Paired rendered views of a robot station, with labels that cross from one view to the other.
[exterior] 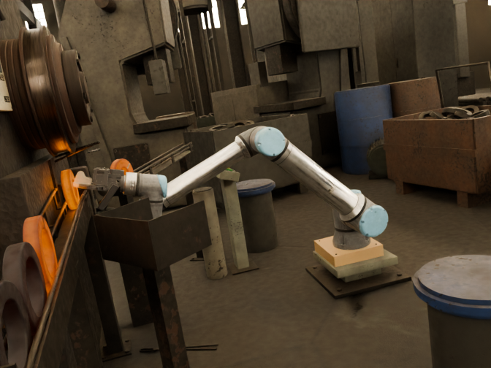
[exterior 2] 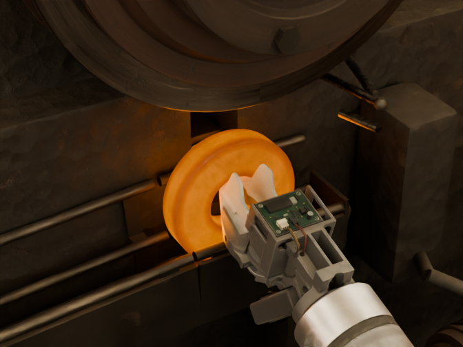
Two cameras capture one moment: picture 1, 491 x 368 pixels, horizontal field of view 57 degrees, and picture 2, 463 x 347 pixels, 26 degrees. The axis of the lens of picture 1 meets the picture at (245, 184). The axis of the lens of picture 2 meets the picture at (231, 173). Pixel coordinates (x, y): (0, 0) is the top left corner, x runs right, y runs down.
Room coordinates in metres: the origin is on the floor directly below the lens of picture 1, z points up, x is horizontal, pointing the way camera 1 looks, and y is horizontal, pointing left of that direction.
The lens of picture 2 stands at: (1.47, -0.22, 1.38)
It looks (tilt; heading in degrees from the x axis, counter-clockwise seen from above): 33 degrees down; 73
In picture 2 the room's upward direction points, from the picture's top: straight up
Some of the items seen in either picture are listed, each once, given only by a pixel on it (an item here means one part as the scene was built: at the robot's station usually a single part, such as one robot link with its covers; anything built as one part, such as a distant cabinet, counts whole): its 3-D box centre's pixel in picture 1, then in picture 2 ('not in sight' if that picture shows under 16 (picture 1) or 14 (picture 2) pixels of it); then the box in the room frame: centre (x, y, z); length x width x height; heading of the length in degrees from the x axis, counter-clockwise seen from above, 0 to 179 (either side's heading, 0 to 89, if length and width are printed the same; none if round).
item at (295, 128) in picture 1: (245, 158); not in sight; (4.42, -0.04, 0.39); 1.03 x 0.83 x 0.77; 118
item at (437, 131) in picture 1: (460, 150); not in sight; (3.46, -1.70, 0.33); 0.93 x 0.73 x 0.66; 20
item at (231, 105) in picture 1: (252, 128); not in sight; (6.15, -0.21, 0.55); 1.10 x 0.53 x 1.10; 33
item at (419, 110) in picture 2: (80, 194); (399, 183); (1.97, 0.73, 0.68); 0.11 x 0.08 x 0.24; 103
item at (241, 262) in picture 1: (234, 217); not in sight; (2.57, 0.10, 0.31); 0.24 x 0.16 x 0.62; 13
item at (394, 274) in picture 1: (354, 268); not in sight; (2.20, -0.49, 0.04); 0.40 x 0.40 x 0.08; 11
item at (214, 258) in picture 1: (210, 233); not in sight; (2.49, 0.24, 0.26); 0.12 x 0.12 x 0.52
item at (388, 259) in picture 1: (353, 257); not in sight; (2.20, -0.49, 0.10); 0.32 x 0.32 x 0.04; 11
